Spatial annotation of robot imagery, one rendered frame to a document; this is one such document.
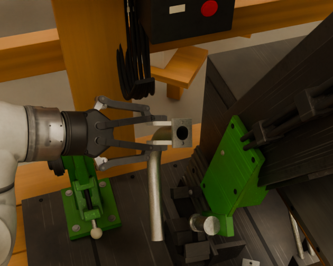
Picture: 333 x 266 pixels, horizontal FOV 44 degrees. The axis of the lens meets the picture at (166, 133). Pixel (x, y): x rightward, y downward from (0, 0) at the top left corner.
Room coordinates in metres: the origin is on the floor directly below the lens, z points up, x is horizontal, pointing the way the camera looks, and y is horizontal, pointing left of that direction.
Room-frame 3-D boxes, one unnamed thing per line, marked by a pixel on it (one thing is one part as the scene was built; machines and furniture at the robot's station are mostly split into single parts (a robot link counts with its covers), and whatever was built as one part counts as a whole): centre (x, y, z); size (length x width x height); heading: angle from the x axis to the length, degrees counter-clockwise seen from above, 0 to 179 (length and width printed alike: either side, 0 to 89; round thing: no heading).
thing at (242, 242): (0.54, -0.10, 0.92); 0.22 x 0.11 x 0.11; 18
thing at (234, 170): (0.51, -0.15, 1.17); 0.13 x 0.12 x 0.20; 108
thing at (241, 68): (0.76, -0.26, 1.07); 0.30 x 0.18 x 0.34; 108
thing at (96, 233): (0.51, 0.17, 0.96); 0.06 x 0.03 x 0.06; 18
